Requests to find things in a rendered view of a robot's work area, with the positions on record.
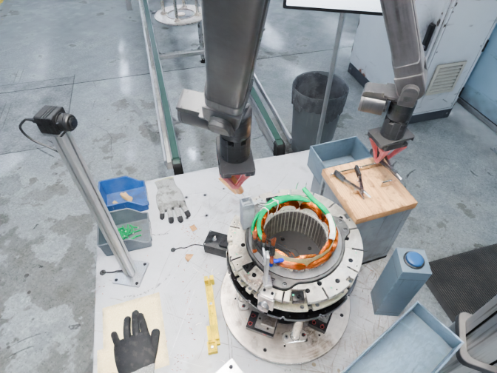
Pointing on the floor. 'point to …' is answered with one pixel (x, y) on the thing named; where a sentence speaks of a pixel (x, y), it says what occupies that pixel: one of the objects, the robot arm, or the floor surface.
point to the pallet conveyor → (166, 121)
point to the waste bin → (310, 129)
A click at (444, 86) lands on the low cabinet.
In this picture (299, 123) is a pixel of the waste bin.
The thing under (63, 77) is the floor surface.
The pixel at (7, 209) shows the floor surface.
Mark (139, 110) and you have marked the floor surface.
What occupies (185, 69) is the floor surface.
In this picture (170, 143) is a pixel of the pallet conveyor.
